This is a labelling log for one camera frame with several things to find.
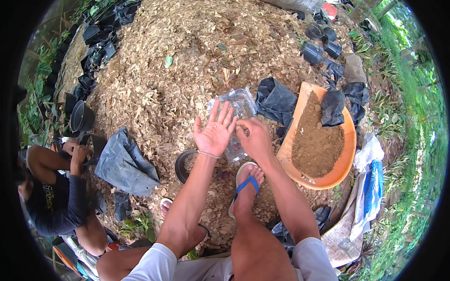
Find row of black nursery bags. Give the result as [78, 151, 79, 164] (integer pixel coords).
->
[45, 0, 142, 106]

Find person's left hand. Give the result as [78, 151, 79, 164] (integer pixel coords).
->
[193, 100, 239, 158]

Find orange plastic basin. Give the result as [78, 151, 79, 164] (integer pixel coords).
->
[276, 81, 357, 190]

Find crumpled black plastic bag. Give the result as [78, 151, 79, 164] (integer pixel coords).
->
[271, 205, 333, 254]

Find heap of brown soil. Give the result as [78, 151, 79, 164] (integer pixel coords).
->
[291, 91, 346, 178]

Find white and blue sack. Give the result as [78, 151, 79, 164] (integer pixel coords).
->
[321, 133, 386, 268]

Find shallow black round pot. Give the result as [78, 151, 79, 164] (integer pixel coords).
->
[174, 150, 199, 185]

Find small dark plastic bag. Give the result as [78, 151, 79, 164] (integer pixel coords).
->
[113, 191, 133, 222]

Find large black plastic pot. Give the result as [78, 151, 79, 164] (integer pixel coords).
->
[70, 100, 96, 133]

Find person's right hand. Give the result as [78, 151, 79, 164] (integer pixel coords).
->
[235, 118, 273, 162]

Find clear plastic bag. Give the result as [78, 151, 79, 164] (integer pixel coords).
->
[207, 88, 259, 163]

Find person's legs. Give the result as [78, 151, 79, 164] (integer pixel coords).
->
[96, 162, 299, 281]

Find person's body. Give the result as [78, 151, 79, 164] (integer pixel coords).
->
[121, 237, 339, 281]

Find green seedling plant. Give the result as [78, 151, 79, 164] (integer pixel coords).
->
[119, 214, 156, 244]

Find heap of wood shavings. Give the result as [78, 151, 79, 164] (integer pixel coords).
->
[56, 0, 356, 255]

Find large black nursery bag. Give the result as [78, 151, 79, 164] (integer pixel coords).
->
[255, 77, 299, 128]

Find grey plastic sheet bag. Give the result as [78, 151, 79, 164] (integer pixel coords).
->
[94, 127, 161, 197]

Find grey sack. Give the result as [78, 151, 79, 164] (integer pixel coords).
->
[260, 0, 324, 15]

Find brown flat stone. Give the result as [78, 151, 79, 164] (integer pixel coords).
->
[343, 53, 367, 84]

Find red plastic object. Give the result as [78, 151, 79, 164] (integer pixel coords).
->
[321, 2, 338, 19]

